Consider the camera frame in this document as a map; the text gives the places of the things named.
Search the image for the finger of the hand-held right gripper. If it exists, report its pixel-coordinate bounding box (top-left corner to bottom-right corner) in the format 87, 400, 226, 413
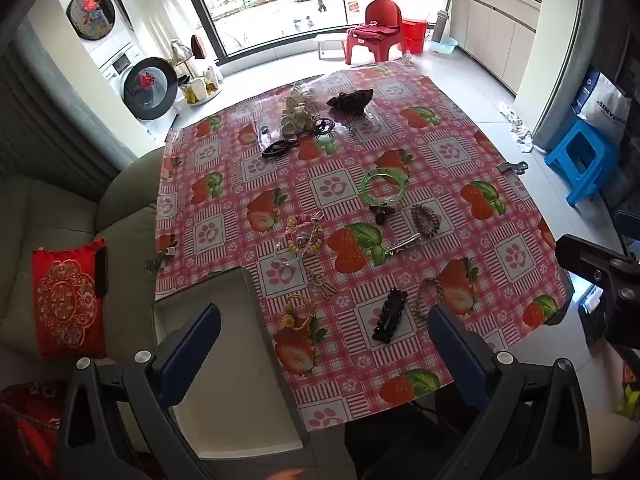
555, 232, 640, 306
614, 209, 640, 235

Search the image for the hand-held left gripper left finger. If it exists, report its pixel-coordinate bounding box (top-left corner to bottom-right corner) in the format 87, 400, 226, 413
55, 303, 223, 480

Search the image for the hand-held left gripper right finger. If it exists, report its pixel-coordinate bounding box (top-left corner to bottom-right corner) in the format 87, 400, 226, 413
360, 304, 594, 480

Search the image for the grey tray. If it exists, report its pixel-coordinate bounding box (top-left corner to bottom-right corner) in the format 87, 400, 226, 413
151, 266, 312, 461

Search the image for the braided rope bracelet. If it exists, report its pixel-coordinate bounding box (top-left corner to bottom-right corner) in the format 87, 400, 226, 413
414, 277, 446, 318

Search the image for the black hair barrette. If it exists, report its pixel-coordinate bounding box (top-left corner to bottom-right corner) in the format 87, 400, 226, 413
371, 287, 408, 345

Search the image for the yellow flower bracelet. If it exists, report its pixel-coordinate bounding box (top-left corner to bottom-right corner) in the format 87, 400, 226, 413
280, 294, 316, 331

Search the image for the silver hair clip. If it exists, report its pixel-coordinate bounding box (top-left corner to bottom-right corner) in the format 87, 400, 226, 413
382, 232, 422, 256

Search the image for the metal keyring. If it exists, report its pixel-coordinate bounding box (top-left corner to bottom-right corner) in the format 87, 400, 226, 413
306, 267, 337, 300

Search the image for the brown spiral hair tie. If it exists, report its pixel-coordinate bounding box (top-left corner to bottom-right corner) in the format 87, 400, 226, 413
411, 203, 441, 237

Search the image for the blue plastic stool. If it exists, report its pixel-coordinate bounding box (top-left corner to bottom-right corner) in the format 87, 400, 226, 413
544, 120, 621, 207

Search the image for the white shopping bag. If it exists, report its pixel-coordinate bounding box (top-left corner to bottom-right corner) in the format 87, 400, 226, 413
575, 67, 632, 141

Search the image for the red embroidered cushion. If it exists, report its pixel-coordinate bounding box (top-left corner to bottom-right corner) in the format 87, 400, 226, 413
31, 237, 110, 361

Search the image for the white floor cloth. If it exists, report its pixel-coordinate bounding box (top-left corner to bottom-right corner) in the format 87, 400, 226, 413
497, 101, 535, 153

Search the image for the black hair claw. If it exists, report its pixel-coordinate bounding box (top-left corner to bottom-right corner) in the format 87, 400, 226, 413
370, 200, 398, 225

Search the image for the green bangle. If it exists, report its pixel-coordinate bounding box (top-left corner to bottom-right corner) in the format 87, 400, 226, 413
361, 167, 407, 204

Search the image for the grey-green sofa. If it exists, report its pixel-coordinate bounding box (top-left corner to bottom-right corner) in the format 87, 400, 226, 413
0, 150, 166, 376

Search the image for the strawberry print tablecloth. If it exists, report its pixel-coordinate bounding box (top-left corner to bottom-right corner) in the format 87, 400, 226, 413
154, 57, 576, 433

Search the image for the black oval hair clip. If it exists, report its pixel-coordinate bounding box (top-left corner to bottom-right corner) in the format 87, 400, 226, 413
261, 138, 301, 159

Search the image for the white cabinet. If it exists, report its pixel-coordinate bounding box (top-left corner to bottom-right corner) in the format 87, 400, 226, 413
452, 0, 543, 93

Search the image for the cream plush hair accessory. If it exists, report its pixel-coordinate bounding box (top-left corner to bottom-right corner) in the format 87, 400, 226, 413
280, 82, 313, 136

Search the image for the slipper rack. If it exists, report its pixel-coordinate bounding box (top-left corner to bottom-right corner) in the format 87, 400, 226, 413
170, 35, 223, 106

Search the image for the white washing machine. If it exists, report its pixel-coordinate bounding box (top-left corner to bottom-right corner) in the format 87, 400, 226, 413
95, 40, 181, 133

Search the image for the brown hair claw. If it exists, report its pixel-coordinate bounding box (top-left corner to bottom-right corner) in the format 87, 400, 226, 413
326, 89, 376, 111

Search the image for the red bucket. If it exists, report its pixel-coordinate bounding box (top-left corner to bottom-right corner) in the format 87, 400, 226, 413
401, 16, 430, 53

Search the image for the red plastic chair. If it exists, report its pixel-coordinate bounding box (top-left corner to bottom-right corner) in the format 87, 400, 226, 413
345, 0, 407, 65

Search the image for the white step stool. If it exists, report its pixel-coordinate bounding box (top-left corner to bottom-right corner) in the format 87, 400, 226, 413
315, 32, 351, 60

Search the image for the white dryer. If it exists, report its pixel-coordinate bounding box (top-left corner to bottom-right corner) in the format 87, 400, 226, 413
55, 0, 136, 56

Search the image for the colourful beaded necklace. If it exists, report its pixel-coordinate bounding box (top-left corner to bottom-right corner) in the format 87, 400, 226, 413
272, 212, 326, 268

